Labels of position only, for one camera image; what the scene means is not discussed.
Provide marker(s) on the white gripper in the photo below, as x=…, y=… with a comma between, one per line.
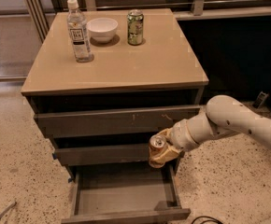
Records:
x=181, y=136

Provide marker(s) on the orange soda can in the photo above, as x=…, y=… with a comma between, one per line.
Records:
x=156, y=147

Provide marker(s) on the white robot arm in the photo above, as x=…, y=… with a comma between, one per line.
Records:
x=223, y=116

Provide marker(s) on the grey middle drawer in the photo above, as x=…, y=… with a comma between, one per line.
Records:
x=77, y=153

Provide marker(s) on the open grey bottom drawer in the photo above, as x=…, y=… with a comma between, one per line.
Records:
x=125, y=193

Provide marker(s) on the grey drawer cabinet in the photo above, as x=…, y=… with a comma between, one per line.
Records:
x=162, y=71

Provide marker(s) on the grey top drawer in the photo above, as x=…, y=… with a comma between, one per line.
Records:
x=113, y=121

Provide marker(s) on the green soda can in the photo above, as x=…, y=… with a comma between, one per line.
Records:
x=135, y=22

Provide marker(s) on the small black floor device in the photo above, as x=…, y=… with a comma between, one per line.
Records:
x=261, y=98

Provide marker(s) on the white ceramic bowl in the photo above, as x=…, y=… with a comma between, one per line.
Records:
x=102, y=30

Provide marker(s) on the clear plastic water bottle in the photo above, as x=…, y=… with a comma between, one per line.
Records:
x=77, y=29

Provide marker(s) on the grey metal rod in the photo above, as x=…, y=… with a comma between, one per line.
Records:
x=7, y=209

